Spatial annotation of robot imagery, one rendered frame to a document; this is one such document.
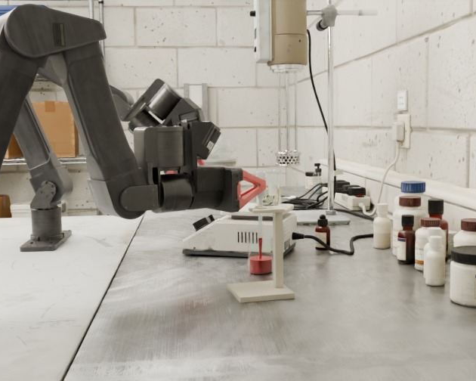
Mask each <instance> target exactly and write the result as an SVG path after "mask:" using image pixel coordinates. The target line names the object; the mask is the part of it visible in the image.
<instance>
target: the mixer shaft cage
mask: <svg viewBox="0 0 476 381"><path fill-rule="evenodd" d="M277 75H278V151H277V152H275V156H277V164H276V166H300V165H301V164H300V156H301V152H298V105H297V72H295V150H294V152H292V150H290V149H289V73H286V150H284V151H283V152H282V151H281V102H280V72H278V73H277Z"/></svg>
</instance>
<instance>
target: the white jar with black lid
mask: <svg viewBox="0 0 476 381"><path fill-rule="evenodd" d="M451 259H452V261H451V263H450V299H451V300H452V301H453V302H455V303H457V304H459V305H464V306H469V307H475V308H476V246H455V247H453V248H452V249H451Z"/></svg>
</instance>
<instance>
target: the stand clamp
mask: <svg viewBox="0 0 476 381"><path fill-rule="evenodd" d="M377 14H378V11H377V10H360V9H358V10H337V9H336V8H335V6H334V5H327V6H326V8H323V9H321V11H308V10H307V16H321V17H322V19H321V20H320V21H318V22H317V24H316V28H317V30H318V31H321V32H322V31H324V30H325V29H327V27H328V26H333V27H334V26H335V19H336V17H337V16H348V15H357V16H376V15H377Z"/></svg>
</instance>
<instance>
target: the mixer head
mask: <svg viewBox="0 0 476 381"><path fill-rule="evenodd" d="M249 15H250V17H254V29H255V49H254V52H255V62H256V63H257V64H265V63H267V65H268V66H269V67H270V70H271V71H272V73H278V72H280V73H295V72H297V73H302V72H303V70H305V66H307V65H308V37H307V0H254V11H250V12H249Z"/></svg>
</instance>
